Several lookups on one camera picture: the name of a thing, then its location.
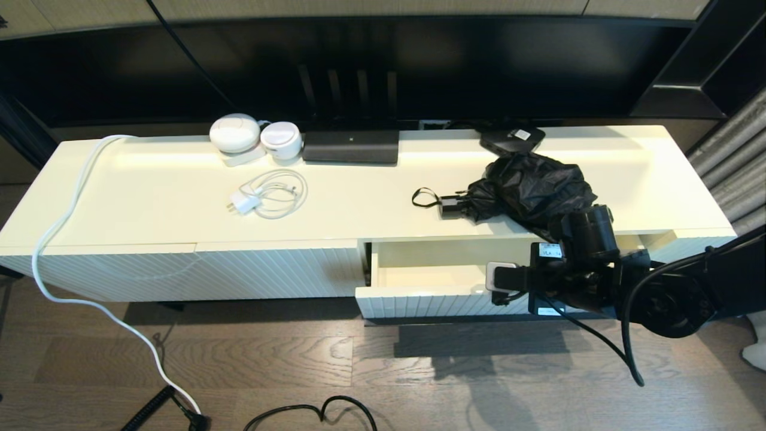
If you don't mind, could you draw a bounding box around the white tv cabinet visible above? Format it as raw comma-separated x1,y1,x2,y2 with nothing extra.
0,125,738,303

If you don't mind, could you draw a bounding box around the black power plug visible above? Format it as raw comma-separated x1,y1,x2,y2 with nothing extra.
171,392,211,431

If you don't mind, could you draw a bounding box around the small black set-top box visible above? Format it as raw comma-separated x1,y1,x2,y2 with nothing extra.
479,125,546,157

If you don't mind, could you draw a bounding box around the black television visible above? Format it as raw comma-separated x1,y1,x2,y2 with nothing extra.
0,15,710,129

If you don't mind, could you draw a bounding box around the small white round device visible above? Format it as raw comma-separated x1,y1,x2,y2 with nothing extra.
261,122,303,161

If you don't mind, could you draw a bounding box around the black router with antennas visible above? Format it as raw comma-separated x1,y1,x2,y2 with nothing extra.
297,65,400,165

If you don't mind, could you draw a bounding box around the dark grey curtain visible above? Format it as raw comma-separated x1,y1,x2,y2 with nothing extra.
0,90,60,171

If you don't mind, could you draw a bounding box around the white charger adapter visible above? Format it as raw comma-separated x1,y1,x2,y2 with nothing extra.
227,192,263,216

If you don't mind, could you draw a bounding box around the thin white charging cable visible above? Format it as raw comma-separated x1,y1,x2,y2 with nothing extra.
239,169,309,220

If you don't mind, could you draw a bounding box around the black floor cable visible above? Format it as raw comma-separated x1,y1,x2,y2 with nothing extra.
244,395,378,431

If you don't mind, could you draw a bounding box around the large white round device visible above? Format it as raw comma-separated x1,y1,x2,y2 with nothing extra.
209,113,268,168

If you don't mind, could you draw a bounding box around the black coiled cable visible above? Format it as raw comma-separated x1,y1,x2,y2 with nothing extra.
121,385,177,431

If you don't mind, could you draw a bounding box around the thin black wall cable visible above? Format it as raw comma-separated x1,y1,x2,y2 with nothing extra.
147,0,237,111

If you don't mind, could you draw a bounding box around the thin black camera cable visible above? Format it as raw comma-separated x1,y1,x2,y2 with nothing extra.
539,295,644,387

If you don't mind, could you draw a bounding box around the thick white power cord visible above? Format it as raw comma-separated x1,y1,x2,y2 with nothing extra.
32,135,201,417

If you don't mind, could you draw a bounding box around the black umbrella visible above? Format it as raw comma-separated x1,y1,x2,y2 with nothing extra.
411,152,598,243

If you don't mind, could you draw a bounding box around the black shelf unit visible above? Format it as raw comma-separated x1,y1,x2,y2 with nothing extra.
628,0,766,120

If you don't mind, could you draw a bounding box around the white fluted drawer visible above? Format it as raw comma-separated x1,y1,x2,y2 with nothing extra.
355,238,647,320

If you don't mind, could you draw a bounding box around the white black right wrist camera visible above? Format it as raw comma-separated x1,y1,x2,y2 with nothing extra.
486,262,539,295

